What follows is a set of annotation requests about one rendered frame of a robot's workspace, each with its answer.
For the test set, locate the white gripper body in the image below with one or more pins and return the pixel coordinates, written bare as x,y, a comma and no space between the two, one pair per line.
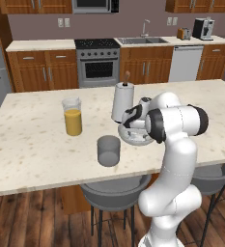
137,121

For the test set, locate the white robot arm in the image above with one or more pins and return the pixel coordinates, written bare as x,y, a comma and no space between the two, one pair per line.
178,154

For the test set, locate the ice cube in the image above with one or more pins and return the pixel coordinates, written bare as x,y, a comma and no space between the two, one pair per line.
132,131
145,137

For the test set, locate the white ice bowl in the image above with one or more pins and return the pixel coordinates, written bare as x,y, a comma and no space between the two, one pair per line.
135,139

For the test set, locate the grey glass cup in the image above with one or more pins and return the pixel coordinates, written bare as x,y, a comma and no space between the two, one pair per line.
108,151

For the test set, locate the white paper towel roll holder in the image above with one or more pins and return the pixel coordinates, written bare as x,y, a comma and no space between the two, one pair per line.
122,101

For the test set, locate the wooden sink cupboards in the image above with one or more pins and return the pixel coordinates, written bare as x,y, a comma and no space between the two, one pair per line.
146,66

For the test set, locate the glass of orange juice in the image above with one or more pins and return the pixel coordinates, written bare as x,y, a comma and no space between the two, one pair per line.
73,122

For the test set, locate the steel oven with hob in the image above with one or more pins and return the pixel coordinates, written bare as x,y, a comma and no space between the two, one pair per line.
98,64

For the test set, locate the grey bar stool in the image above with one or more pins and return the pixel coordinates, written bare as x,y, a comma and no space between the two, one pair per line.
213,180
115,193

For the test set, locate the white dishwasher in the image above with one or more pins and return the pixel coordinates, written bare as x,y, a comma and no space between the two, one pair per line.
185,64

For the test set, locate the steel sink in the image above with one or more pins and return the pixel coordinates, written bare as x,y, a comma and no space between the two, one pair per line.
143,41

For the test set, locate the steel tap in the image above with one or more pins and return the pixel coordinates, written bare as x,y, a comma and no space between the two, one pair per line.
145,28

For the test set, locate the wooden base cupboard with drawer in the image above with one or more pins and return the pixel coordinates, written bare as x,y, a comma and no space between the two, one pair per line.
213,62

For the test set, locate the orange toaster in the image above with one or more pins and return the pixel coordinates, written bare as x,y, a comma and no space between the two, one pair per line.
183,33

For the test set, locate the wooden island base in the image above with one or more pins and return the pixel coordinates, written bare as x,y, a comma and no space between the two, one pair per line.
73,199

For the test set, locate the wooden base cupboards with drawers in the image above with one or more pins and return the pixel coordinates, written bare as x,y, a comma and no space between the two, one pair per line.
43,70

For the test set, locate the black and silver coffee machine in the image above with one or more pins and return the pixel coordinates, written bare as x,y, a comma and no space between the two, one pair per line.
202,29

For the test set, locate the steel microwave oven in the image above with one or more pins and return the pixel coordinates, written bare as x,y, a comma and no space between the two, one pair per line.
95,5

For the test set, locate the white wall socket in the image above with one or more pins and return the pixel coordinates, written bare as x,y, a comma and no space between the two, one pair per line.
175,21
67,22
60,22
169,21

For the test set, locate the wooden wall cupboards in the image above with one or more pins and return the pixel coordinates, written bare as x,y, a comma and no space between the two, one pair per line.
36,5
201,5

